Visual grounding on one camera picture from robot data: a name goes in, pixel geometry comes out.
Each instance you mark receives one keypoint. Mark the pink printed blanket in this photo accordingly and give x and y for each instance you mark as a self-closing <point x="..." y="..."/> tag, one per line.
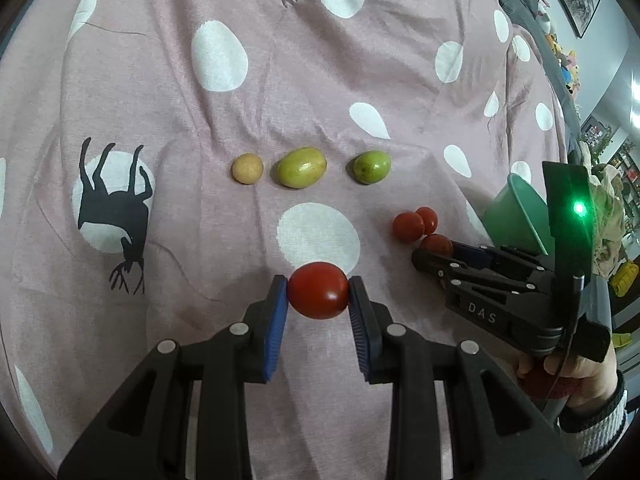
<point x="200" y="235"/>

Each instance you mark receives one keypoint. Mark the person's right forearm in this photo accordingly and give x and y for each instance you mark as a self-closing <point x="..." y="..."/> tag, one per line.
<point x="600" y="435"/>

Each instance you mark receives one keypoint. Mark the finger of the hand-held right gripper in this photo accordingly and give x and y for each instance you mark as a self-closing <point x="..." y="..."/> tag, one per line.
<point x="435" y="262"/>
<point x="472" y="255"/>

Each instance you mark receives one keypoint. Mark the red cherry tomato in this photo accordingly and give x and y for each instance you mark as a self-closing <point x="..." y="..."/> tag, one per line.
<point x="436" y="245"/>
<point x="429" y="217"/>
<point x="407" y="225"/>

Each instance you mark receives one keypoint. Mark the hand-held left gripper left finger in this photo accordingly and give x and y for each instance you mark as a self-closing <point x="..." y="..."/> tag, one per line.
<point x="277" y="320"/>

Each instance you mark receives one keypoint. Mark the person's right hand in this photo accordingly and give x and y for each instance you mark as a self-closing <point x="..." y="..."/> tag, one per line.
<point x="592" y="382"/>

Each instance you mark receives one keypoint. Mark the large green jujube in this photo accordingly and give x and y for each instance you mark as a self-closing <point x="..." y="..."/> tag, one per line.
<point x="301" y="167"/>

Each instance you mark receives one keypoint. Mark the small green jujube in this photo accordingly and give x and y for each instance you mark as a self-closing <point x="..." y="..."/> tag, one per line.
<point x="372" y="167"/>

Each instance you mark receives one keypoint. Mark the large red tomato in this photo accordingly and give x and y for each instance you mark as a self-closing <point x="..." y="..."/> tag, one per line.
<point x="317" y="290"/>

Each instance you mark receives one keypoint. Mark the small yellow round fruit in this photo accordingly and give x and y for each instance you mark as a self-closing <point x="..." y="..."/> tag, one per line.
<point x="247" y="169"/>

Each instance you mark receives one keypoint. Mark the beige cloth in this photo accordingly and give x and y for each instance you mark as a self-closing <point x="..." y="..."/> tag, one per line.
<point x="607" y="220"/>

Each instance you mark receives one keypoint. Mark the dark shelf with small items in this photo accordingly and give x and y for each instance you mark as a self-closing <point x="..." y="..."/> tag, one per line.
<point x="597" y="132"/>

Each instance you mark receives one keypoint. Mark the yellow object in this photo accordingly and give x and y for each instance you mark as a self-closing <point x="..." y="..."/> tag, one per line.
<point x="625" y="277"/>

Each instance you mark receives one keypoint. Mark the green plastic bowl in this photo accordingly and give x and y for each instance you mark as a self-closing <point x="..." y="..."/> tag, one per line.
<point x="515" y="210"/>

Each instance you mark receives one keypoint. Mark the pile of plush toys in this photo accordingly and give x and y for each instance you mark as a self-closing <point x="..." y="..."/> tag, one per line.
<point x="565" y="60"/>

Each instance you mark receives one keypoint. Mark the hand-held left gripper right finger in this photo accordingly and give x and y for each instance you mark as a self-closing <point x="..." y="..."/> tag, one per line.
<point x="359" y="325"/>

